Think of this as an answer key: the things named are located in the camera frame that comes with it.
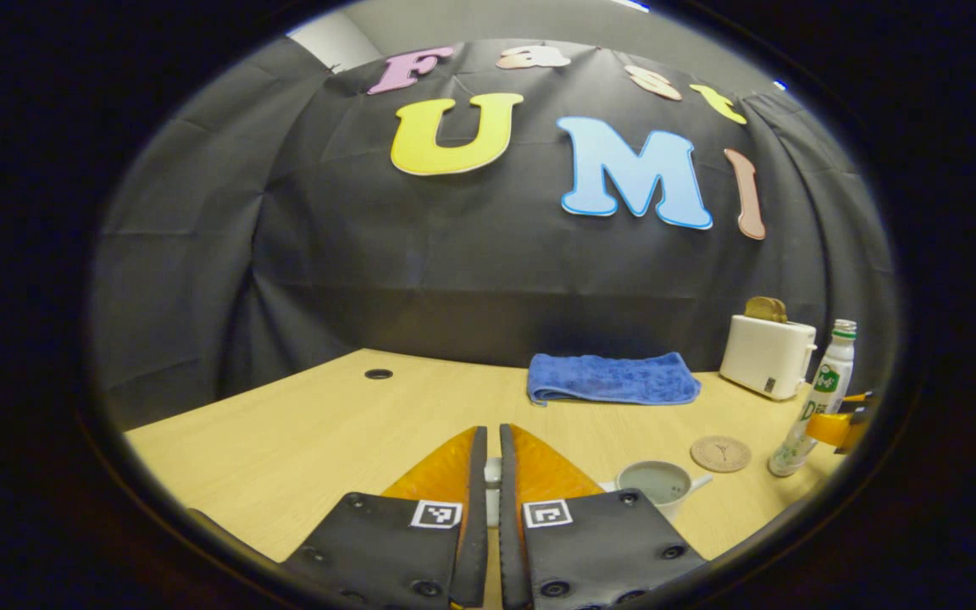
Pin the white plastic water bottle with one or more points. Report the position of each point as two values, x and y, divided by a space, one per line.
823 390

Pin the brown bread slice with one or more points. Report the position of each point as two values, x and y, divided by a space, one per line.
766 310

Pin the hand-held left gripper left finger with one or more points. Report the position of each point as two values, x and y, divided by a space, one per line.
395 551

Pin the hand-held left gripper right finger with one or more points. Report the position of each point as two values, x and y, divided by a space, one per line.
598 551

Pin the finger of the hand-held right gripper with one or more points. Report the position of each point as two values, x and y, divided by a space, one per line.
831 428

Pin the round brown coaster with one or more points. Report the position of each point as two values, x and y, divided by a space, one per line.
721 454

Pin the blue folded towel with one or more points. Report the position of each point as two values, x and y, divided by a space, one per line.
611 379

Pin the white toaster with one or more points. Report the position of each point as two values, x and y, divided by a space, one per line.
763 356

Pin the white ceramic teacup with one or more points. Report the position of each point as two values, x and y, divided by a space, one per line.
668 507

